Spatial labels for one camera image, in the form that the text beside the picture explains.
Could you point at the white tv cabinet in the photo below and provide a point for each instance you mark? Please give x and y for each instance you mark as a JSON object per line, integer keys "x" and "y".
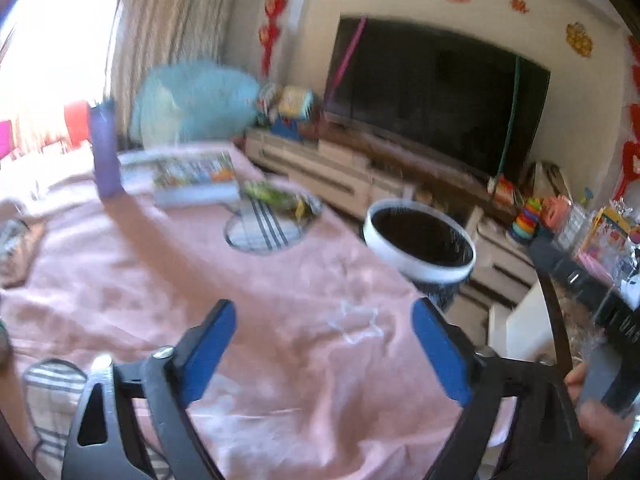
{"x": 320, "y": 170}

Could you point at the pink plastic toy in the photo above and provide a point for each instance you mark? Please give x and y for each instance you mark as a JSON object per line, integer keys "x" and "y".
{"x": 556, "y": 212}

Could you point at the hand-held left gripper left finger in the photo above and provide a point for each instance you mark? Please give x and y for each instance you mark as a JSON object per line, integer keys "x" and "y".
{"x": 212, "y": 350}

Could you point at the red snack bag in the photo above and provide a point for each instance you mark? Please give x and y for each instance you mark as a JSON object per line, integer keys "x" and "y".
{"x": 506, "y": 191}

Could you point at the colourful toy box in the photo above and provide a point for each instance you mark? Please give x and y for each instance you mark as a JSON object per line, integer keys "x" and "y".
{"x": 610, "y": 240}

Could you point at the gold red wall decal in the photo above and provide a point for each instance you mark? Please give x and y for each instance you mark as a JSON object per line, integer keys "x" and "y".
{"x": 580, "y": 39}

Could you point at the green snack wrapper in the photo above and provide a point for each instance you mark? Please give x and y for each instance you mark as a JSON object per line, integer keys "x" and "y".
{"x": 272, "y": 194}

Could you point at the light blue fabric bundle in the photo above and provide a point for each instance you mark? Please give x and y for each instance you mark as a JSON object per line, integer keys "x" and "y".
{"x": 200, "y": 100}

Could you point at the small red wall decal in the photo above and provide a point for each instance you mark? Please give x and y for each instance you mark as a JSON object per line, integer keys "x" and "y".
{"x": 519, "y": 5}

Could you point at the red paper wall decoration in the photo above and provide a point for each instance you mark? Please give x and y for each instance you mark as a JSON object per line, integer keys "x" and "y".
{"x": 631, "y": 160}

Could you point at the black television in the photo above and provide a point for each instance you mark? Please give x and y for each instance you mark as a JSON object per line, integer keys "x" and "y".
{"x": 430, "y": 95}

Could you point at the red chair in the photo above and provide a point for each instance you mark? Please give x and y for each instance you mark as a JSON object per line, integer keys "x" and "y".
{"x": 76, "y": 122}

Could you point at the person's right hand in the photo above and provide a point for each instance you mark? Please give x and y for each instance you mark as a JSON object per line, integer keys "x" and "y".
{"x": 602, "y": 427}

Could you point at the beige bag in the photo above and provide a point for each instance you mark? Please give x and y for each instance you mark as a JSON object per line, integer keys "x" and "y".
{"x": 545, "y": 177}

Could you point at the purple tumbler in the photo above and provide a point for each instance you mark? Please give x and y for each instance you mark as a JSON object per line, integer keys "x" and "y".
{"x": 105, "y": 155}

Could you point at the white trash bin black liner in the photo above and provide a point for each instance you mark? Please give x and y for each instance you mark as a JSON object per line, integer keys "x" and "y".
{"x": 395, "y": 255}

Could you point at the green stick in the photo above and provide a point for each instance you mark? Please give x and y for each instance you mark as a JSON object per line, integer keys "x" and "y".
{"x": 511, "y": 120}

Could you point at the pink stick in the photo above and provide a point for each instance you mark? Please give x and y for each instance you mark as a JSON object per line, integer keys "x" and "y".
{"x": 345, "y": 60}

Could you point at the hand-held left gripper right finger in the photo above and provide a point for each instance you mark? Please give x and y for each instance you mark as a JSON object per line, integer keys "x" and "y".
{"x": 440, "y": 355}

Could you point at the magenta chair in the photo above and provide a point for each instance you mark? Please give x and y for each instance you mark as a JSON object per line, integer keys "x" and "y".
{"x": 5, "y": 137}

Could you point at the beige striped curtain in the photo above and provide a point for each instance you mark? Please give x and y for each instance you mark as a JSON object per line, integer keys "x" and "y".
{"x": 175, "y": 20}

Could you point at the red hanging ornament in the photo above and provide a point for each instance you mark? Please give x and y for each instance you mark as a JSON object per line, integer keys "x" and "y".
{"x": 275, "y": 15}

